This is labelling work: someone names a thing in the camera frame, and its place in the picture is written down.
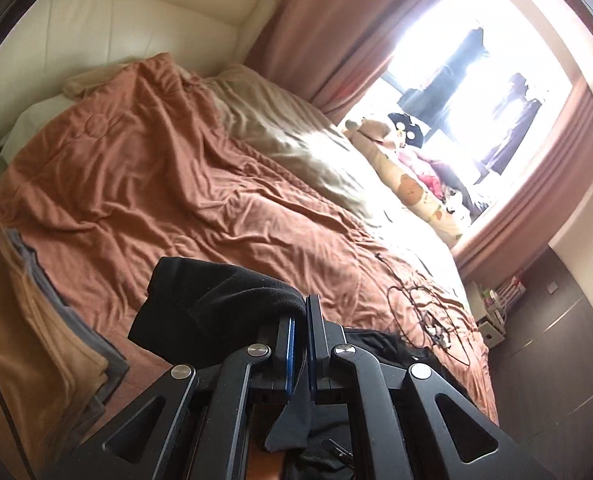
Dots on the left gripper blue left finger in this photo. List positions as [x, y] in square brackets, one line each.
[282, 366]

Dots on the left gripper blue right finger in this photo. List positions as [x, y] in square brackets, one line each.
[318, 350]

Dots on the black long-sleeve sweater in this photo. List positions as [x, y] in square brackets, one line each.
[198, 313]

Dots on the folded grey garment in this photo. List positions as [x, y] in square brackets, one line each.
[117, 363]

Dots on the white bedside cabinet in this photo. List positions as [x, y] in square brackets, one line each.
[488, 313]

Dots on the white rack on cabinet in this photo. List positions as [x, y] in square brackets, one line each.
[509, 293]

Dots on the dark wardrobe doors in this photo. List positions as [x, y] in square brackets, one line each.
[542, 372]

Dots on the bear print long pillow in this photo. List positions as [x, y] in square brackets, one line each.
[410, 177]

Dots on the black white plush toy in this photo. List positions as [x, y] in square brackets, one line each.
[408, 131]

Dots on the beige bed sheet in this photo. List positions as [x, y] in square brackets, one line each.
[162, 162]

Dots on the folded tan garment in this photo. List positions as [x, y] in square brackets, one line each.
[50, 380]

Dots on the brown terry bed blanket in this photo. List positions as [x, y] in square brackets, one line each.
[393, 304]

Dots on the dark hanging garment at window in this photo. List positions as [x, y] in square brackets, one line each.
[430, 104]

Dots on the pink left curtain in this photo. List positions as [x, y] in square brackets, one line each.
[329, 52]

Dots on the pink curtain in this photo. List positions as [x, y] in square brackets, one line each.
[509, 238]
[329, 52]

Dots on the pink right curtain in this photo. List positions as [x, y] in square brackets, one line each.
[509, 238]

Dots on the cream padded headboard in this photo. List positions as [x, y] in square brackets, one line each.
[57, 39]

